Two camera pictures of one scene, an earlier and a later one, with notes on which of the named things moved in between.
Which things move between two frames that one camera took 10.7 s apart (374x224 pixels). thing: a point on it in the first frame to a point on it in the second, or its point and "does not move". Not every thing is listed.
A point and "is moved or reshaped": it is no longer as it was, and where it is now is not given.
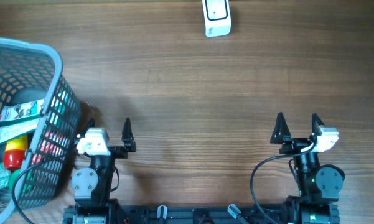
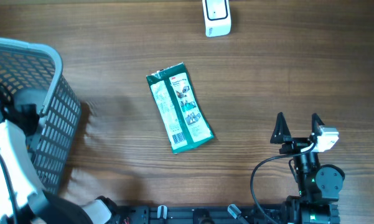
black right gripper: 296,143 does not move
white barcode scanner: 217,17 does not move
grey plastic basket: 19,72 does not move
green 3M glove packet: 15,113 is moved or reshaped
